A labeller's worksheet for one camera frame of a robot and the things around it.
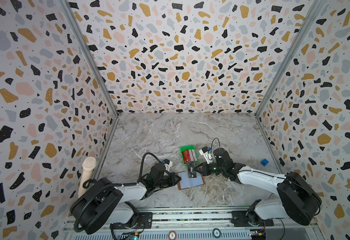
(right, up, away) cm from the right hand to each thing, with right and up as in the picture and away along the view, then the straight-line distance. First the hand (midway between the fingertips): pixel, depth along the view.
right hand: (194, 167), depth 81 cm
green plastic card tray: (-7, +8, +18) cm, 21 cm away
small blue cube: (+46, 0, +14) cm, 47 cm away
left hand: (-5, -6, +2) cm, 8 cm away
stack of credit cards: (-2, +4, +13) cm, 14 cm away
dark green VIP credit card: (-1, 0, +2) cm, 3 cm away
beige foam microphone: (-44, +7, -21) cm, 49 cm away
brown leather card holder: (-4, -10, +5) cm, 12 cm away
